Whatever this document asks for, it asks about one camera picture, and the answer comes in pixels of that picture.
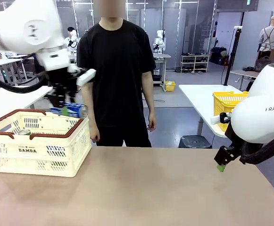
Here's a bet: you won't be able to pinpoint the person's right hand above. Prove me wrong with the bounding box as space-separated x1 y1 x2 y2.
89 129 101 143

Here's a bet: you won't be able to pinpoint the yellow plastic shopping basket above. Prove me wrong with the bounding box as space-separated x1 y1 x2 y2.
212 91 249 132

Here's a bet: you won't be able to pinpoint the mannequin with apron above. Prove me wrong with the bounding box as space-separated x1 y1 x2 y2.
257 16 274 59

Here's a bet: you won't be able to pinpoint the white background desk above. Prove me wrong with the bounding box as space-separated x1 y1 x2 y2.
0 55 30 87

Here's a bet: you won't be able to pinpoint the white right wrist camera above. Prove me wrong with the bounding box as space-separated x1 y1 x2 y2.
210 112 232 125

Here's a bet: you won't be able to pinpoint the white humanoid robot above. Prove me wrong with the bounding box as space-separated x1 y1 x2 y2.
152 30 166 54

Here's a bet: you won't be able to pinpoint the dark wicker basket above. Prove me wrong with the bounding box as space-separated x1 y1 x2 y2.
254 56 272 73

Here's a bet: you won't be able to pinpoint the person's left forearm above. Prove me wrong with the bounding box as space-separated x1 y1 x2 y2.
141 91 156 118

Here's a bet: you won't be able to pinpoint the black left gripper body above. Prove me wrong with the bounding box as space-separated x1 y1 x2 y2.
47 68 78 106

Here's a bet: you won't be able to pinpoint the person's right forearm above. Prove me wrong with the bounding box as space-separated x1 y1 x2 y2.
81 86 99 132

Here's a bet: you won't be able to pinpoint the white table with grey leg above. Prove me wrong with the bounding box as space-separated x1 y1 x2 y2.
178 84 249 138

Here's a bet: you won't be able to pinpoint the arm black cable sleeve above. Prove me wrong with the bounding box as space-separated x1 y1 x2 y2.
0 54 55 94
239 131 274 165

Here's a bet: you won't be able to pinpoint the left arm black cable sleeve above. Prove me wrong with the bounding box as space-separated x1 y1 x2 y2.
0 54 55 94

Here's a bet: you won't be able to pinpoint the black stool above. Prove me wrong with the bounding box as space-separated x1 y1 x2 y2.
178 135 212 149

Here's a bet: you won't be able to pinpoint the right arm black cable sleeve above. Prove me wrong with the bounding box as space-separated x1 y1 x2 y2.
239 131 274 165

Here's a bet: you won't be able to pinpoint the blue drink can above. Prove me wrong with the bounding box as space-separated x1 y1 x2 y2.
46 145 66 157
50 102 90 118

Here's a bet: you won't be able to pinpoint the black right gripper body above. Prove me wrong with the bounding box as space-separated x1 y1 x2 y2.
224 123 246 156

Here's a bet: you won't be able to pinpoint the person with white robot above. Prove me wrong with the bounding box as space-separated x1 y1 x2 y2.
67 26 79 50

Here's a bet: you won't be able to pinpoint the black bags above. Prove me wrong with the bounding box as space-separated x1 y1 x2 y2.
209 47 228 66

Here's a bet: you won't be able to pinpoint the person in black t-shirt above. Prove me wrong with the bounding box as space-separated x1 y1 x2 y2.
76 16 157 148

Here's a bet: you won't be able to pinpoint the white shoe rack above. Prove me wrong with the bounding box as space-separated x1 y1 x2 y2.
180 53 210 73

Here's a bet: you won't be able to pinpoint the black tripod pole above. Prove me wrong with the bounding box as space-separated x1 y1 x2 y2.
223 25 243 87

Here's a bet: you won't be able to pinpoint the person's left hand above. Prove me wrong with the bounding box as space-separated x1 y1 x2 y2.
147 113 157 132

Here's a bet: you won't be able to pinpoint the brown background table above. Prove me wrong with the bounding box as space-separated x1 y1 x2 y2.
230 69 261 83

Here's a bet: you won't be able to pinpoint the cream shopping basket brown handles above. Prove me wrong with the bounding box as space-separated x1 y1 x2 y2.
0 109 92 178

